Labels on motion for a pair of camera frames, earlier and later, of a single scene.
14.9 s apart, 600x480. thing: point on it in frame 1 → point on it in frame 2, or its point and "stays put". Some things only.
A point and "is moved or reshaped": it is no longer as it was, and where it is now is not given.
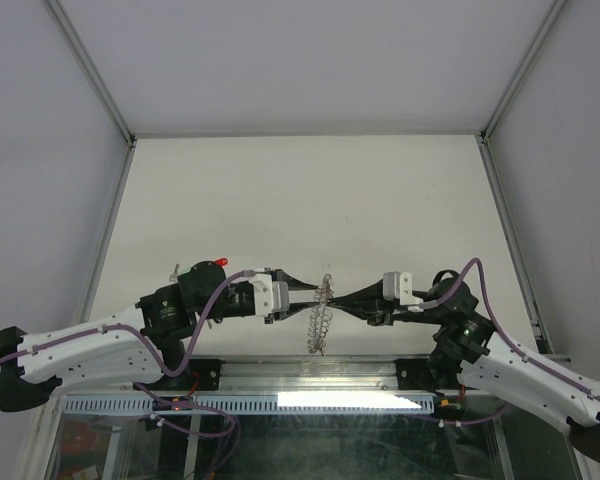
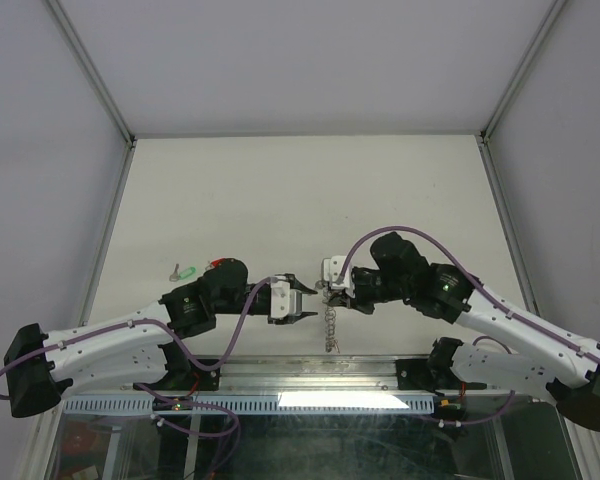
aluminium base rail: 311,373 stays put
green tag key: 174,276 stays put
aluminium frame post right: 553,14 stays put
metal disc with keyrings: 321,316 is moved or reshaped
